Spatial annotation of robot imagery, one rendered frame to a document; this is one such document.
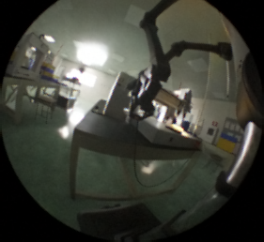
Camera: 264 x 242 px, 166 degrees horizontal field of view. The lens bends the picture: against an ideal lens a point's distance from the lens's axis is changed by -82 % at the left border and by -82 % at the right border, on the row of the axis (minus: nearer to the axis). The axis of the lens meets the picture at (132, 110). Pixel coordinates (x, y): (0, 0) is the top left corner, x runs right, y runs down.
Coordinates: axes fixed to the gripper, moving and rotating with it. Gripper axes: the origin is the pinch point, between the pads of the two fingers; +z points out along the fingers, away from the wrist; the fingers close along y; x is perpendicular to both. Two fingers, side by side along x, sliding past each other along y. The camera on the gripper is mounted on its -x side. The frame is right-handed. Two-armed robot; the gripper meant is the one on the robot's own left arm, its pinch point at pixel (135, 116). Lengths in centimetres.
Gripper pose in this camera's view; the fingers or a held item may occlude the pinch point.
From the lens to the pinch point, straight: 45.2
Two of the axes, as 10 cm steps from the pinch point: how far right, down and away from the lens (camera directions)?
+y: -9.1, -3.4, -2.5
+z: -4.2, 7.4, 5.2
